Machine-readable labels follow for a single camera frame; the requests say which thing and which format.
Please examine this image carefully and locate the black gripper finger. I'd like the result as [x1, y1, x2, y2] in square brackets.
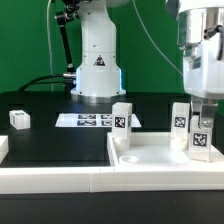
[191, 98, 202, 115]
[200, 99, 218, 129]

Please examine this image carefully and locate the white square table top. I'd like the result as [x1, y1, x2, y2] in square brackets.
[107, 132, 224, 170]

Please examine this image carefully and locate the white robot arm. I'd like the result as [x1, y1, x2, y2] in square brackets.
[72, 0, 224, 128]

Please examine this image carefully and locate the white front fence bar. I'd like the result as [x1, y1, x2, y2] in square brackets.
[0, 164, 224, 194]

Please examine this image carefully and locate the white fence bar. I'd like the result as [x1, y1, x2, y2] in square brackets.
[0, 164, 224, 194]
[0, 136, 9, 163]

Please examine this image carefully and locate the white sheet with tags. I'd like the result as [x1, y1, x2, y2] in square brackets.
[55, 113, 141, 128]

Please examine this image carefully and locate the white left fence bar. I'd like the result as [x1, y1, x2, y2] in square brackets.
[0, 136, 9, 163]

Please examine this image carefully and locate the black cable bundle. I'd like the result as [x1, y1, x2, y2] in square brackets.
[17, 74, 73, 93]

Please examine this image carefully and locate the thin white cable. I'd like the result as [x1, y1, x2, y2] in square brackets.
[46, 0, 55, 92]

